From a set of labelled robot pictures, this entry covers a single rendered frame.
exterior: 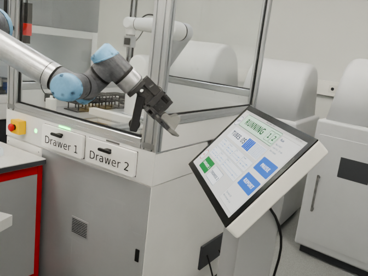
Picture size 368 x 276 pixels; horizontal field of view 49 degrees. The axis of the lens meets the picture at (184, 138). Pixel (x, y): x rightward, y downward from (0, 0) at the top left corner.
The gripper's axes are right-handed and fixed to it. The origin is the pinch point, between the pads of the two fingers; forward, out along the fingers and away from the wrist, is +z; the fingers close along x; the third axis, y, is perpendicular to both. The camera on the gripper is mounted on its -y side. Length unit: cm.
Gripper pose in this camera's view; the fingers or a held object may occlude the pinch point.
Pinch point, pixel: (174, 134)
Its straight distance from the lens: 130.4
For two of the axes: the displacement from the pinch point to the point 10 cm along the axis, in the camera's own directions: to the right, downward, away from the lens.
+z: 6.8, 6.8, 2.8
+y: 7.2, -7.0, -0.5
